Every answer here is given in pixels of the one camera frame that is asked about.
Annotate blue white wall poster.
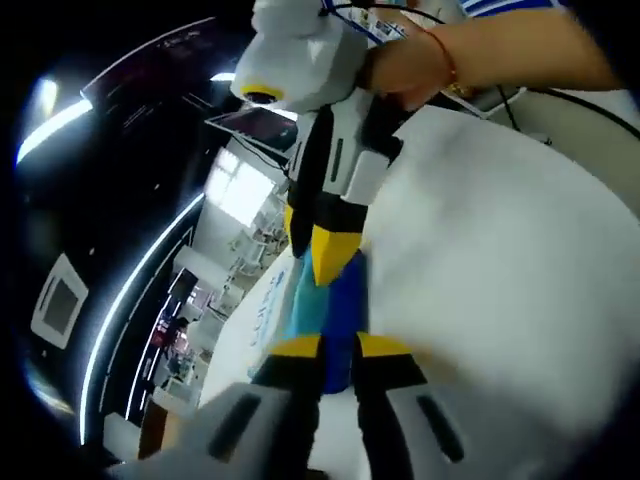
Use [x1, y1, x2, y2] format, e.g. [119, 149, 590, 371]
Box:
[327, 0, 564, 45]

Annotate long ceiling light strip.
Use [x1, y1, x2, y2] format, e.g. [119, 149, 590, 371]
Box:
[16, 74, 95, 166]
[79, 192, 207, 447]

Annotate large dark display screen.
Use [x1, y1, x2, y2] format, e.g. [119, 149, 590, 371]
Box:
[79, 17, 236, 146]

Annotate red string wrist bracelet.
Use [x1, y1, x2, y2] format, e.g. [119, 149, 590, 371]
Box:
[422, 24, 477, 100]

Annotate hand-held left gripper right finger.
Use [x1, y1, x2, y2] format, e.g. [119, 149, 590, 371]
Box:
[351, 333, 489, 480]

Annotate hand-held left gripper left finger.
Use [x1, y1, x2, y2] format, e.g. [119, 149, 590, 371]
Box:
[104, 334, 324, 480]

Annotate group of white office chairs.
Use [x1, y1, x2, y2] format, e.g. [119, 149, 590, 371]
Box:
[227, 219, 281, 281]

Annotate white ceiling air conditioner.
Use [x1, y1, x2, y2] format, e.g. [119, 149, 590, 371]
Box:
[29, 253, 91, 351]

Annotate small blue soft tissue pack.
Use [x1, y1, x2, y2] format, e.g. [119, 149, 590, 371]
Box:
[204, 244, 374, 401]

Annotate person's right hand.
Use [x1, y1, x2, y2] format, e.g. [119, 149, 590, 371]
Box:
[363, 28, 455, 113]

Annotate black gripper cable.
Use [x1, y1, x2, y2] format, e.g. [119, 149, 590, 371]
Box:
[497, 82, 640, 146]

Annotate desktop monitor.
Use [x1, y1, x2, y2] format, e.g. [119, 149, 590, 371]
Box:
[204, 107, 299, 154]

